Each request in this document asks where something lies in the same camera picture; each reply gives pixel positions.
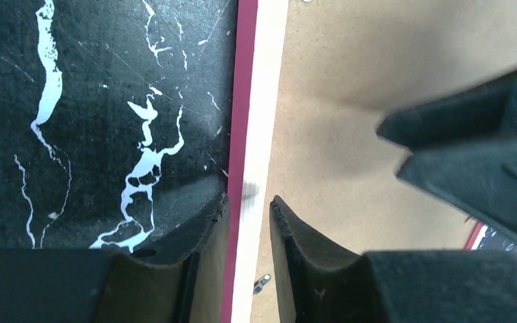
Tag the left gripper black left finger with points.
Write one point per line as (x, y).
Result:
(178, 278)

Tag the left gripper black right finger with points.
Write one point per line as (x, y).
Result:
(318, 280)

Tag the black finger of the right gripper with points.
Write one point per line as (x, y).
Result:
(464, 150)

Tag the pink picture frame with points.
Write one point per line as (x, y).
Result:
(249, 156)

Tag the brown cardboard backing board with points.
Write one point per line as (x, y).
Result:
(483, 45)

